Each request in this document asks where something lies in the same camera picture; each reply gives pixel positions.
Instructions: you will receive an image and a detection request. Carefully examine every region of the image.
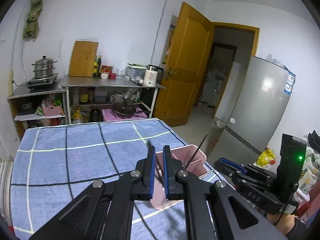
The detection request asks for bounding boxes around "pineapple print cloth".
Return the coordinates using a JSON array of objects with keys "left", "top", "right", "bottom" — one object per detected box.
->
[{"left": 298, "top": 152, "right": 320, "bottom": 194}]

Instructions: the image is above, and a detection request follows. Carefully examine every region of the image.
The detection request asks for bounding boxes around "black gas stove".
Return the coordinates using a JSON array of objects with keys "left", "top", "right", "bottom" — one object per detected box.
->
[{"left": 26, "top": 74, "right": 59, "bottom": 90}]

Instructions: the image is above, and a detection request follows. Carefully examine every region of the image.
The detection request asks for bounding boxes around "blue checked tablecloth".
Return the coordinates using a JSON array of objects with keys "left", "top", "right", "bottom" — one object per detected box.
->
[{"left": 10, "top": 119, "right": 237, "bottom": 240}]

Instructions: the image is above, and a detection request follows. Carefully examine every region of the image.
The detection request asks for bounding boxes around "black frying pan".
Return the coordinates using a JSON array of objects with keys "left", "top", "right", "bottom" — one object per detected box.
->
[{"left": 113, "top": 104, "right": 143, "bottom": 119}]

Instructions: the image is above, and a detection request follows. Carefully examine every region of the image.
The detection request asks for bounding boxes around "yellow cooking oil bottle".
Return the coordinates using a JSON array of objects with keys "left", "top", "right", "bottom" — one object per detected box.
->
[{"left": 72, "top": 106, "right": 90, "bottom": 125}]

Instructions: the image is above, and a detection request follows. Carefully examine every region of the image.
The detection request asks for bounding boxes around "grey mug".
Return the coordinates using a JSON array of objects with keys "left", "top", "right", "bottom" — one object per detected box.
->
[{"left": 110, "top": 91, "right": 125, "bottom": 103}]

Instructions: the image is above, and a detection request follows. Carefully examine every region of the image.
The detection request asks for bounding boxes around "yellow door frame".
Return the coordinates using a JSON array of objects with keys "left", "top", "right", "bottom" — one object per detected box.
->
[{"left": 212, "top": 22, "right": 260, "bottom": 119}]

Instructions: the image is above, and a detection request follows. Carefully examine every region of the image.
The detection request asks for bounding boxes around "pink plastic utensil holder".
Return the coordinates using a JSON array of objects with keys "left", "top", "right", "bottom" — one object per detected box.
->
[{"left": 149, "top": 144, "right": 207, "bottom": 210}]

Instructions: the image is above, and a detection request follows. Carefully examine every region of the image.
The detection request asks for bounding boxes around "person's right forearm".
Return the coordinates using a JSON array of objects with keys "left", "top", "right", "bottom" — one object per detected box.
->
[{"left": 274, "top": 212, "right": 309, "bottom": 240}]

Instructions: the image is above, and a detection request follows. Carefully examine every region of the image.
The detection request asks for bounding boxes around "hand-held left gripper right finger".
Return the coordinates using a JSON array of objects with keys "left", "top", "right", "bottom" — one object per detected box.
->
[{"left": 162, "top": 145, "right": 289, "bottom": 240}]

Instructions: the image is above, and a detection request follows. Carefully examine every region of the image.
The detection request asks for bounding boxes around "wooden cutting board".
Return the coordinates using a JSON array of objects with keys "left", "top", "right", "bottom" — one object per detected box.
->
[{"left": 68, "top": 40, "right": 99, "bottom": 77}]

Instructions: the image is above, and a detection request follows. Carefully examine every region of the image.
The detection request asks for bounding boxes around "white plastic storage box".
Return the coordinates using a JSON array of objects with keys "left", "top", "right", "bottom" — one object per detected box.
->
[{"left": 125, "top": 63, "right": 147, "bottom": 80}]

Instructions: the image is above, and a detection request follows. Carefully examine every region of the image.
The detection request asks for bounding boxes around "green tied curtain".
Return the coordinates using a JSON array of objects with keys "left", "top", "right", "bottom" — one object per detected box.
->
[{"left": 22, "top": 0, "right": 52, "bottom": 38}]

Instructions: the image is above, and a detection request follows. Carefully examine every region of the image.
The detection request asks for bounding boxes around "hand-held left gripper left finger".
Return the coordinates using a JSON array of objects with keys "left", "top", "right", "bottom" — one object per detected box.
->
[{"left": 29, "top": 144, "right": 157, "bottom": 240}]

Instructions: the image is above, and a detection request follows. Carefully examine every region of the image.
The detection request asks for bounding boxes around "wall poster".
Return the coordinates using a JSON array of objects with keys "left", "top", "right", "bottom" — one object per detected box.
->
[{"left": 162, "top": 15, "right": 178, "bottom": 65}]

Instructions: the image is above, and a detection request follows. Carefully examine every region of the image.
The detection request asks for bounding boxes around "yellow wooden door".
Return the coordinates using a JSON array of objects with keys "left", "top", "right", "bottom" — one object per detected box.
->
[{"left": 153, "top": 2, "right": 215, "bottom": 128}]

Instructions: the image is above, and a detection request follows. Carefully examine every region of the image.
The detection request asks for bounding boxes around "air conditioner power cable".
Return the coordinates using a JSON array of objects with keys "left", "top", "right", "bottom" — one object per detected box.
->
[{"left": 154, "top": 0, "right": 171, "bottom": 67}]

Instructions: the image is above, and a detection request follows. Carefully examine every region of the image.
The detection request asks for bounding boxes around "steel kitchen counter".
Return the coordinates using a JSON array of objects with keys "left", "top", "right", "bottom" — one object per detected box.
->
[{"left": 59, "top": 75, "right": 166, "bottom": 125}]

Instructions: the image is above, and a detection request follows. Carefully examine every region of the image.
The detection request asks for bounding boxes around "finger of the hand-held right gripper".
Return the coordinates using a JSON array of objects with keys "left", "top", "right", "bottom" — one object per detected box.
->
[
  {"left": 221, "top": 157, "right": 277, "bottom": 181},
  {"left": 214, "top": 159, "right": 241, "bottom": 188}
]

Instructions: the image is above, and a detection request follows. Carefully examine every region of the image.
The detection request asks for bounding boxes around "pink plastic stool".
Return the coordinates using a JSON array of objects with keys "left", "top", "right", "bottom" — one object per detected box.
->
[{"left": 102, "top": 106, "right": 148, "bottom": 123}]

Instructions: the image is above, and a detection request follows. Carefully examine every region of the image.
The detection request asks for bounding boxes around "pink plastic basket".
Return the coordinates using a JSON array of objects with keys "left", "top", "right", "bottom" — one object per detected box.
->
[{"left": 42, "top": 104, "right": 63, "bottom": 117}]

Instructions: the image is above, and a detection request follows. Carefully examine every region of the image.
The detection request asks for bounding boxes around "white electric kettle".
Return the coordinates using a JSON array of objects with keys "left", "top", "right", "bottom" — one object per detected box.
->
[{"left": 143, "top": 64, "right": 164, "bottom": 87}]

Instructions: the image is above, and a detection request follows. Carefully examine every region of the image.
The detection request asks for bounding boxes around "steel steamer pot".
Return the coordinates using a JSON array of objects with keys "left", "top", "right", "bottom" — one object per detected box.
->
[{"left": 31, "top": 55, "right": 58, "bottom": 79}]

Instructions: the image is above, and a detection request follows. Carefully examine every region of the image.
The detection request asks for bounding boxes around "yellow snack bag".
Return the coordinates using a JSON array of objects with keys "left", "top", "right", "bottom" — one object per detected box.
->
[{"left": 256, "top": 147, "right": 276, "bottom": 166}]

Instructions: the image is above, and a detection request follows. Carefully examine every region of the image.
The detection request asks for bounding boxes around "silver refrigerator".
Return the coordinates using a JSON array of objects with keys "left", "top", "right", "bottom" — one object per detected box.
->
[{"left": 207, "top": 56, "right": 296, "bottom": 164}]

